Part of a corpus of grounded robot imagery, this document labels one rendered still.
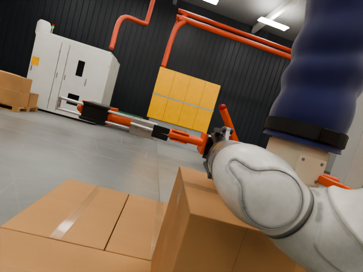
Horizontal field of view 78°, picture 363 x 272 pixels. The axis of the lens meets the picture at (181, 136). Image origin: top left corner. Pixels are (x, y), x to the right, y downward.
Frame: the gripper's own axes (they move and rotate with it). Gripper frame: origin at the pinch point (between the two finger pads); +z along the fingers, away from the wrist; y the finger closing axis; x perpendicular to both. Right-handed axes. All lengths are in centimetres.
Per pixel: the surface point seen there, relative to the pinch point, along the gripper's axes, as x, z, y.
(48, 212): -54, 35, 54
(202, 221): -1.4, -21.3, 13.8
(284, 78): 16.1, 1.3, -25.3
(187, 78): 20, 718, -122
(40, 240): -47, 15, 53
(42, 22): -466, 699, -150
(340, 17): 20.5, -7.6, -41.4
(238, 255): 8.3, -21.3, 19.1
